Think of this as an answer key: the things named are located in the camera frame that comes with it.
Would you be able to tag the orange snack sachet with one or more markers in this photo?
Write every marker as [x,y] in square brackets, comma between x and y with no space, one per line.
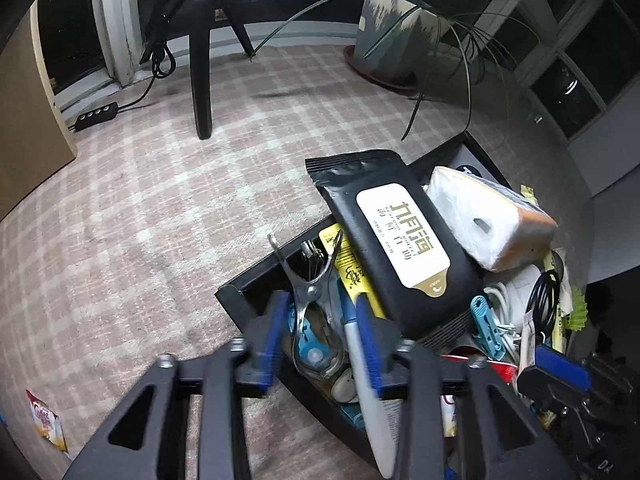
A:
[45,420]

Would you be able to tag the yellow tea stick packet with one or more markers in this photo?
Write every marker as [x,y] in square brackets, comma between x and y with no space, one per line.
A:
[528,196]

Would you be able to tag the brown plant saucer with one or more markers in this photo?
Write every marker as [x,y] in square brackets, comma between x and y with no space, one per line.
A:
[360,72]

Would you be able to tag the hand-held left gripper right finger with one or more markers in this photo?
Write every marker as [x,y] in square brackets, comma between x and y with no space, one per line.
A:
[371,355]

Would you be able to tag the cardboard box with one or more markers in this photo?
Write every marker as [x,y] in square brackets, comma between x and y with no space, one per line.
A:
[30,110]

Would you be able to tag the yellow-green packet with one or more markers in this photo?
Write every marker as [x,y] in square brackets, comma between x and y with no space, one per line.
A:
[577,310]

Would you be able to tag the black wet wipes pack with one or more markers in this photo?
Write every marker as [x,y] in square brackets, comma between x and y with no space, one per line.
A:
[350,195]

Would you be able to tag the black tripod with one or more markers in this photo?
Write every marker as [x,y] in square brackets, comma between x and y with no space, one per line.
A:
[201,60]

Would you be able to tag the yellow sachet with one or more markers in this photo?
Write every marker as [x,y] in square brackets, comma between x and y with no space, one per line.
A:
[350,270]

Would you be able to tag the red packet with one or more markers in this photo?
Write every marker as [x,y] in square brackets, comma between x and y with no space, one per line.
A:
[500,370]

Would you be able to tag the light blue plastic item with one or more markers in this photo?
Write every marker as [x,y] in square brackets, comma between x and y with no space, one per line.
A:
[312,350]

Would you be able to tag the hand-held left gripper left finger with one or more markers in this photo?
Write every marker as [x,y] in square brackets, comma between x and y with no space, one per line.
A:
[274,340]

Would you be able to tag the white plant pot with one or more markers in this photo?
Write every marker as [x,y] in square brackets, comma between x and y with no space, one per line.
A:
[385,60]

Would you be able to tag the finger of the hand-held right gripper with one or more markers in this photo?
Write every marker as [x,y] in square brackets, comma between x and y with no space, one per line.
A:
[562,365]
[550,390]

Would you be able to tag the pink plaid rug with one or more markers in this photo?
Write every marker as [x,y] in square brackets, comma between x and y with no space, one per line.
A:
[150,210]

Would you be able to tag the black box container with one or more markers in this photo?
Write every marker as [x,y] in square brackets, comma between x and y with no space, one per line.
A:
[250,285]

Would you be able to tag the white tissue pack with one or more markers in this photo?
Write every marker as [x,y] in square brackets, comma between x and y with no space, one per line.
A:
[480,210]

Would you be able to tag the white marker pen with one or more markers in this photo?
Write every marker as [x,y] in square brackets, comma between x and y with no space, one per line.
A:
[372,410]

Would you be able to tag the metal spring clip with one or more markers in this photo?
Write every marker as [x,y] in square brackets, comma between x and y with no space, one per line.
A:
[310,290]

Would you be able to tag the blue clothespin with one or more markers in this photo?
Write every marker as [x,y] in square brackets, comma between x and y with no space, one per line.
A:
[482,320]

